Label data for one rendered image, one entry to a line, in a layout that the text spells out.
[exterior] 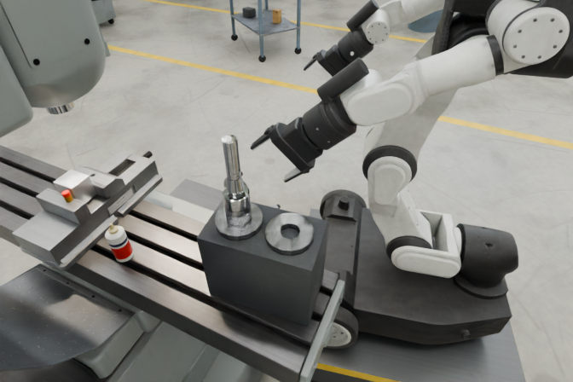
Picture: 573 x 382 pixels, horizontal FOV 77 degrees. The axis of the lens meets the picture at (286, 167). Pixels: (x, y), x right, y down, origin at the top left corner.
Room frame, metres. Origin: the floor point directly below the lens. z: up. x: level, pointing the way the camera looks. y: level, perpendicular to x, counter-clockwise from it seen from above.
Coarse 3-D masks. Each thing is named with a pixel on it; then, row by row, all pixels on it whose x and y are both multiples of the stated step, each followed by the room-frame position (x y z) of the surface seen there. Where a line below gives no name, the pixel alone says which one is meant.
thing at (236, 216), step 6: (228, 204) 0.45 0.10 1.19; (240, 204) 0.44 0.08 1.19; (246, 204) 0.45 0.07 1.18; (228, 210) 0.45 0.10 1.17; (234, 210) 0.44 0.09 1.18; (240, 210) 0.44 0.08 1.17; (246, 210) 0.45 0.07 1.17; (228, 216) 0.45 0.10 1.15; (234, 216) 0.44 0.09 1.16; (240, 216) 0.44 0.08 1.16; (246, 216) 0.45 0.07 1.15; (228, 222) 0.45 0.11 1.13; (234, 222) 0.44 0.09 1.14; (240, 222) 0.44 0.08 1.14; (246, 222) 0.45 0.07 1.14
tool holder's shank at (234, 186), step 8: (224, 136) 0.47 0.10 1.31; (232, 136) 0.47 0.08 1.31; (224, 144) 0.46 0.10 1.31; (232, 144) 0.45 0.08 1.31; (224, 152) 0.46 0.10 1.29; (232, 152) 0.45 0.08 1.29; (232, 160) 0.45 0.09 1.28; (232, 168) 0.45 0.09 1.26; (232, 176) 0.45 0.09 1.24; (240, 176) 0.46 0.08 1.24; (232, 184) 0.45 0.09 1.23; (240, 184) 0.46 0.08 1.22; (232, 192) 0.45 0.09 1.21; (240, 192) 0.46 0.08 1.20
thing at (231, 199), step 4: (224, 188) 0.47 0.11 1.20; (244, 188) 0.47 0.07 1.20; (248, 188) 0.47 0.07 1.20; (224, 192) 0.46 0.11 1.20; (228, 192) 0.46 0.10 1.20; (244, 192) 0.46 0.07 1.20; (248, 192) 0.46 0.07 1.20; (224, 196) 0.45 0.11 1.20; (228, 196) 0.45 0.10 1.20; (232, 196) 0.45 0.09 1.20; (236, 196) 0.45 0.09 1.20; (240, 196) 0.45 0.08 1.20; (244, 196) 0.45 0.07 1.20; (248, 196) 0.46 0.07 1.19; (224, 200) 0.45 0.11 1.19; (228, 200) 0.45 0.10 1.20; (232, 200) 0.44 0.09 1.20; (236, 200) 0.44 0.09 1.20; (240, 200) 0.44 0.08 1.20; (244, 200) 0.45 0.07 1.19; (232, 204) 0.44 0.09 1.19; (236, 204) 0.44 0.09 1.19
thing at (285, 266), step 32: (224, 224) 0.45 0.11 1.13; (256, 224) 0.45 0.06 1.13; (288, 224) 0.45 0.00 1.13; (320, 224) 0.46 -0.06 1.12; (224, 256) 0.41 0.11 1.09; (256, 256) 0.39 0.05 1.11; (288, 256) 0.39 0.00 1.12; (320, 256) 0.41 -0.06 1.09; (224, 288) 0.41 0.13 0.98; (256, 288) 0.39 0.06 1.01; (288, 288) 0.37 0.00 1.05
